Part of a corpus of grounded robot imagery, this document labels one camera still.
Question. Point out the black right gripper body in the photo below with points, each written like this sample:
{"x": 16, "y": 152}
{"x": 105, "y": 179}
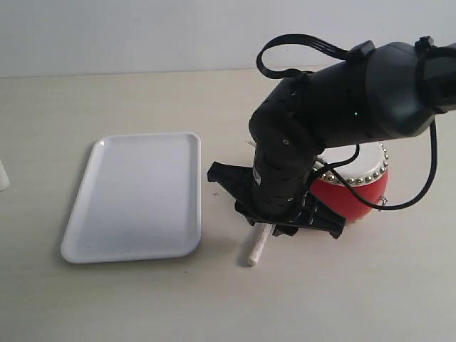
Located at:
{"x": 287, "y": 207}

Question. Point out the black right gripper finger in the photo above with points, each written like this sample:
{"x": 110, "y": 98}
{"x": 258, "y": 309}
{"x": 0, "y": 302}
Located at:
{"x": 323, "y": 218}
{"x": 236, "y": 180}

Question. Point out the wooden drumstick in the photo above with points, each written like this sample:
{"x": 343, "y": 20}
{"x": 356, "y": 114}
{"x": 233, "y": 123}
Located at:
{"x": 4, "y": 179}
{"x": 262, "y": 232}

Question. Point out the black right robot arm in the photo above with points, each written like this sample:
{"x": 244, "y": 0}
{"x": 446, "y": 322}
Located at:
{"x": 372, "y": 94}

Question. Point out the small red drum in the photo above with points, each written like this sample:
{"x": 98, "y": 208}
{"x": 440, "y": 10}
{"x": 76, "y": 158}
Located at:
{"x": 367, "y": 175}

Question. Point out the white rectangular plastic tray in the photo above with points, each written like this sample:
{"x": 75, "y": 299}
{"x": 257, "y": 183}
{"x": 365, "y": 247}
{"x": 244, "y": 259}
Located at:
{"x": 139, "y": 199}

